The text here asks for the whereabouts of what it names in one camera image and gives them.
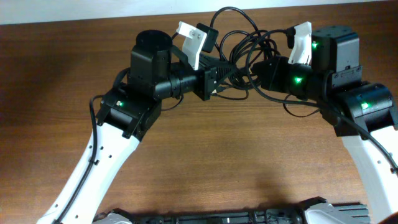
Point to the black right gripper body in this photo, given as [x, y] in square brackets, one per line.
[282, 79]

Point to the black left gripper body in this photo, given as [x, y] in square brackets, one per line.
[205, 69]

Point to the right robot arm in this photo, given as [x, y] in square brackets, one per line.
[323, 71]

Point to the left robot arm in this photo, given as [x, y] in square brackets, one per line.
[158, 70]

